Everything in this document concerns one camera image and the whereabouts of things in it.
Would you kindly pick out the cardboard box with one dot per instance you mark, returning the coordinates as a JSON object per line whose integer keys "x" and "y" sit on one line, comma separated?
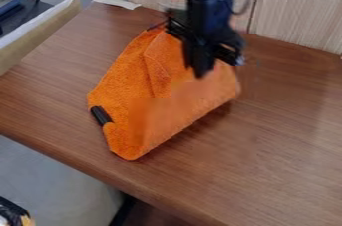
{"x": 31, "y": 33}

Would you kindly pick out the white paper strip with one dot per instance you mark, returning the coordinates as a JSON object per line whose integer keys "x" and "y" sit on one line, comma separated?
{"x": 116, "y": 2}

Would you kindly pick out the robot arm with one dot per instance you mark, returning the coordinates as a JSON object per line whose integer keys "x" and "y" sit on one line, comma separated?
{"x": 206, "y": 0}

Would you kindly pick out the black and orange tool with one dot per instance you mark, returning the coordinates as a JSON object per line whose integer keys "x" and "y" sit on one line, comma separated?
{"x": 13, "y": 213}

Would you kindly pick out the orange cloth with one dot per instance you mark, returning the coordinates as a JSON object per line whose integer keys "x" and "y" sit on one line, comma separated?
{"x": 156, "y": 103}

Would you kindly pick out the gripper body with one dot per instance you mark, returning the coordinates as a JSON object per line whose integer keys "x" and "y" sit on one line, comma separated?
{"x": 213, "y": 38}

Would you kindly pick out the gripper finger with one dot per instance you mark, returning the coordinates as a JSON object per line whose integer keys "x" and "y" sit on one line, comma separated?
{"x": 203, "y": 65}

